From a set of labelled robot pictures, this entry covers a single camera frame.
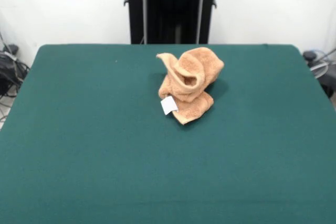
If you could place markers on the tan terry towel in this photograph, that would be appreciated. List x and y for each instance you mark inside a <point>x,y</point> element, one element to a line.
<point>194,64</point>

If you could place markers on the dark grey stand base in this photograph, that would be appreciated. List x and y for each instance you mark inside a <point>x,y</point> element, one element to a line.
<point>8,64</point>
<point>309,55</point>

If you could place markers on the dark green table cloth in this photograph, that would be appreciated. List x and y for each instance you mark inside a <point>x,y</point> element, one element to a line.
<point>78,155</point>

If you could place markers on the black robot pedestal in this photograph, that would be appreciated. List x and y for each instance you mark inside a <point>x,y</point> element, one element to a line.
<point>136,11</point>

